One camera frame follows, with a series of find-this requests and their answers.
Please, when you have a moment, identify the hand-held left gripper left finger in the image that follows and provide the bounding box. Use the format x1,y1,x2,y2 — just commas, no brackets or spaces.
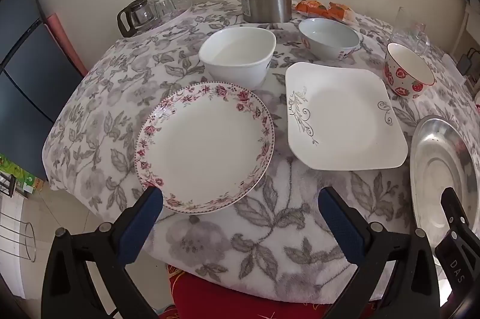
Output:
41,186,164,319

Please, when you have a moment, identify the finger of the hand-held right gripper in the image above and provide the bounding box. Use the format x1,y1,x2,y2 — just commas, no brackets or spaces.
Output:
439,187,480,252

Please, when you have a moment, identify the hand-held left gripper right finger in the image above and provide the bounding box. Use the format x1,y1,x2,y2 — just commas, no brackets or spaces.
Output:
318,186,440,319

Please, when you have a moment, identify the round metal basin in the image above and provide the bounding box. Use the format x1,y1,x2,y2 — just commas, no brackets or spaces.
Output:
409,115,480,242

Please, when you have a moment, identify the pink floral round plate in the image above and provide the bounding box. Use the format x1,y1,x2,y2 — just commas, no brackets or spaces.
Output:
134,81,275,215

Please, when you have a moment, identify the white square plate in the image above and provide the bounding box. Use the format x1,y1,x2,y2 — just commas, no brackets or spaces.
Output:
285,62,409,171

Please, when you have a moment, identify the strawberry print bowl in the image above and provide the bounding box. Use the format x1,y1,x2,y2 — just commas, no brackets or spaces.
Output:
383,42,436,100

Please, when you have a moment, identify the light blue round bowl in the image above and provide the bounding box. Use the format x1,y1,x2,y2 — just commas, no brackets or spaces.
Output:
298,18,361,60

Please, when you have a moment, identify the white square bowl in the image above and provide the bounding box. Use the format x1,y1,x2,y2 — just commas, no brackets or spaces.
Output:
198,26,277,91

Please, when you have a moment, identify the red patterned cloth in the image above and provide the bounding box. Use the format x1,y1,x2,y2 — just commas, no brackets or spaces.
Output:
167,264,327,319

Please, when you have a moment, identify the green cardboard box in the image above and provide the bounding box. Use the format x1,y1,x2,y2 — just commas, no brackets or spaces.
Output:
0,154,44,197

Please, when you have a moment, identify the black power adapter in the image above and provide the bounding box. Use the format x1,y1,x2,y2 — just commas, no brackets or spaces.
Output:
459,49,480,75

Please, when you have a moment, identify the white shelf unit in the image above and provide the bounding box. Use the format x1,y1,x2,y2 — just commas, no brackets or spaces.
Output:
450,0,480,57

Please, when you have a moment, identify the clear glass measuring jug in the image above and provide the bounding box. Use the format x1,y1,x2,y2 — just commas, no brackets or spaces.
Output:
390,7,430,55

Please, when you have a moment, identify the dark blue refrigerator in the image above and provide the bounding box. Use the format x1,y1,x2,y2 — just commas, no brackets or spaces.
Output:
0,0,85,181

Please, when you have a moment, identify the pink rolled mat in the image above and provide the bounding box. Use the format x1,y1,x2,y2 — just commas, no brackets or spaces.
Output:
45,14,89,77

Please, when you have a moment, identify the round white cup tray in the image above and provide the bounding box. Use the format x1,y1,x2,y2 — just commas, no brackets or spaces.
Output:
124,2,193,38

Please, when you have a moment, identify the metal wire rack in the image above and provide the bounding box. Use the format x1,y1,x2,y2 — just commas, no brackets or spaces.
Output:
0,172,36,263

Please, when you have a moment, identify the glass teapot with black handle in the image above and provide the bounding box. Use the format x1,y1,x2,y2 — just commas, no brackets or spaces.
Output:
117,0,156,38

